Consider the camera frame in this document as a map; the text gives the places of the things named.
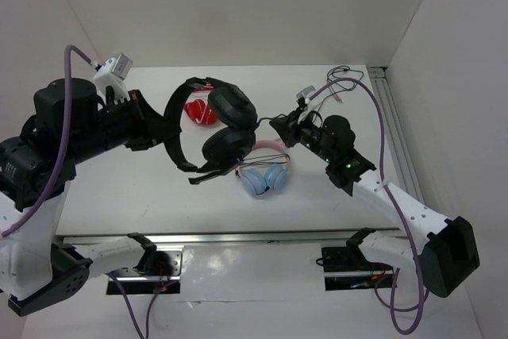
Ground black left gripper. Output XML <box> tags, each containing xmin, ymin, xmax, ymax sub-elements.
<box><xmin>67</xmin><ymin>88</ymin><xmax>182</xmax><ymax>164</ymax></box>

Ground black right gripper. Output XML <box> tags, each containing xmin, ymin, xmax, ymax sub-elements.
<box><xmin>269</xmin><ymin>106</ymin><xmax>334</xmax><ymax>164</ymax></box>

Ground black headset with microphone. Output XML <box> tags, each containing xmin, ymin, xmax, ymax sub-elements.
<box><xmin>164</xmin><ymin>77</ymin><xmax>258</xmax><ymax>185</ymax></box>

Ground black headset cable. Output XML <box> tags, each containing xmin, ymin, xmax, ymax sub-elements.
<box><xmin>253</xmin><ymin>65</ymin><xmax>364</xmax><ymax>128</ymax></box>

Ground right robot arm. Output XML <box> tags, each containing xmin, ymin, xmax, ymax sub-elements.
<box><xmin>270</xmin><ymin>110</ymin><xmax>480</xmax><ymax>298</ymax></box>

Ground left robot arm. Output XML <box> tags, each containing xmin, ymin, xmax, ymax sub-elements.
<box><xmin>1</xmin><ymin>78</ymin><xmax>178</xmax><ymax>317</ymax></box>

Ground red headphones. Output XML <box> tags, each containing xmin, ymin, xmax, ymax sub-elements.
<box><xmin>183</xmin><ymin>83</ymin><xmax>218</xmax><ymax>126</ymax></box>

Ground pink blue cat-ear headphones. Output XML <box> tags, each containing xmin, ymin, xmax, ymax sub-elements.
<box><xmin>235</xmin><ymin>139</ymin><xmax>292</xmax><ymax>197</ymax></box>

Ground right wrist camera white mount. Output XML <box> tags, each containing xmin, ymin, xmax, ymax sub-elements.
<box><xmin>297</xmin><ymin>86</ymin><xmax>318</xmax><ymax>123</ymax></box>

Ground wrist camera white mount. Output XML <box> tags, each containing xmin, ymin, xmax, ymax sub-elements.
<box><xmin>92</xmin><ymin>53</ymin><xmax>133</xmax><ymax>102</ymax></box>
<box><xmin>297</xmin><ymin>86</ymin><xmax>318</xmax><ymax>123</ymax></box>

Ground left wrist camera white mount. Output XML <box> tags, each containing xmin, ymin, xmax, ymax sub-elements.
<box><xmin>92</xmin><ymin>53</ymin><xmax>133</xmax><ymax>102</ymax></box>

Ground aluminium right side rail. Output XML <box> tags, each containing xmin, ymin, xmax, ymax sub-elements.
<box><xmin>368</xmin><ymin>67</ymin><xmax>425</xmax><ymax>203</ymax></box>

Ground aluminium rail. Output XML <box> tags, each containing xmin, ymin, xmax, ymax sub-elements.
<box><xmin>368</xmin><ymin>67</ymin><xmax>425</xmax><ymax>203</ymax></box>
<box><xmin>58</xmin><ymin>229</ymin><xmax>405</xmax><ymax>245</ymax></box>

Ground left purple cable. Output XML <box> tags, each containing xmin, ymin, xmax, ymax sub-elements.
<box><xmin>0</xmin><ymin>44</ymin><xmax>100</xmax><ymax>237</ymax></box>

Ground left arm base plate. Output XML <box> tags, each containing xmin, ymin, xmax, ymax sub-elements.
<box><xmin>113</xmin><ymin>245</ymin><xmax>184</xmax><ymax>296</ymax></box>

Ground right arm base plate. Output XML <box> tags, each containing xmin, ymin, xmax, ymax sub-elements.
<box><xmin>315</xmin><ymin>246</ymin><xmax>394</xmax><ymax>291</ymax></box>

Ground aluminium front rail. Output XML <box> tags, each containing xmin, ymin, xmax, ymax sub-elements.
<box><xmin>58</xmin><ymin>229</ymin><xmax>405</xmax><ymax>245</ymax></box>

